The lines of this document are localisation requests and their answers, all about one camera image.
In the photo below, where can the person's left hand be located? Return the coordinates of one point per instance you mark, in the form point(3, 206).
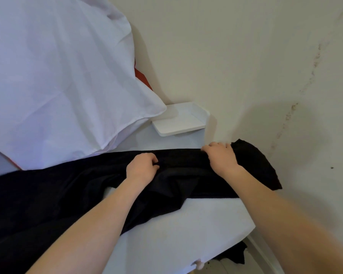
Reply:
point(140, 171)

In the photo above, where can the person's right hand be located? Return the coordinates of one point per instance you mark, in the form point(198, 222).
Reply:
point(223, 161)

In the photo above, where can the person's right thumb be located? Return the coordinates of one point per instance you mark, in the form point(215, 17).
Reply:
point(205, 150)

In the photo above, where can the person's left thumb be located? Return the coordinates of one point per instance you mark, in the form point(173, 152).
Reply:
point(155, 167)

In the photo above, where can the black cloth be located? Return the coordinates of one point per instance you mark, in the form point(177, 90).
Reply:
point(185, 168)

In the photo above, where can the person's left forearm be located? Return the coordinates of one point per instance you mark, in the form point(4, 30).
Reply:
point(97, 225)

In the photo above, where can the person's right forearm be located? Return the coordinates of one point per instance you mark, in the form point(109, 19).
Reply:
point(280, 216)

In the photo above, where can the white plastic tray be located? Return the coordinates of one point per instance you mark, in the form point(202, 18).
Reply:
point(178, 121)

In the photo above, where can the dark fabric piece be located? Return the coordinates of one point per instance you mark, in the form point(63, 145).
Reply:
point(233, 252)

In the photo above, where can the pale round drawer knob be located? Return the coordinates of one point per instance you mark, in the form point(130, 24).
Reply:
point(199, 264)

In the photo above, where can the large white sheet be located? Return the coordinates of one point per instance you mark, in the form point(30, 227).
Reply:
point(60, 82)

